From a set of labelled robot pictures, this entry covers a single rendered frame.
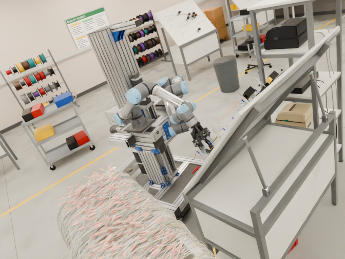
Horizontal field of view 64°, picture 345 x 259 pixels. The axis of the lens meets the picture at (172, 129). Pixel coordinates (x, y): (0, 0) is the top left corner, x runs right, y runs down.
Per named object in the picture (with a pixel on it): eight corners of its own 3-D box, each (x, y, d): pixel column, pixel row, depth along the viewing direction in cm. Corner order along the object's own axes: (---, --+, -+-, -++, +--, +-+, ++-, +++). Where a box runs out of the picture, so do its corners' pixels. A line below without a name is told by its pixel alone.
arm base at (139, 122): (129, 128, 262) (125, 118, 257) (138, 119, 271) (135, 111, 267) (140, 129, 253) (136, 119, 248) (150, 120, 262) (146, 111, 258)
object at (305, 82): (267, 92, 263) (266, 86, 260) (284, 76, 281) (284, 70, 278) (302, 94, 239) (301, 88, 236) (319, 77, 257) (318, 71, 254)
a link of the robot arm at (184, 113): (179, 105, 193) (186, 101, 186) (189, 117, 194) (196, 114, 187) (173, 111, 188) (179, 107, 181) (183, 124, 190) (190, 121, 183)
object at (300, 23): (264, 51, 244) (261, 28, 235) (276, 41, 256) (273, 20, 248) (299, 49, 222) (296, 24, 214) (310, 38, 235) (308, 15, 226)
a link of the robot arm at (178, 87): (168, 77, 289) (169, 86, 238) (181, 73, 289) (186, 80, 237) (171, 88, 293) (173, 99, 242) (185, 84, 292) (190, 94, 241)
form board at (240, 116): (265, 116, 266) (264, 115, 266) (340, 26, 183) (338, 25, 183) (184, 195, 205) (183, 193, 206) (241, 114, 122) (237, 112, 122)
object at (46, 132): (51, 172, 483) (17, 119, 434) (49, 160, 526) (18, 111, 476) (103, 146, 511) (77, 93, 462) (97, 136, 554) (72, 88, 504)
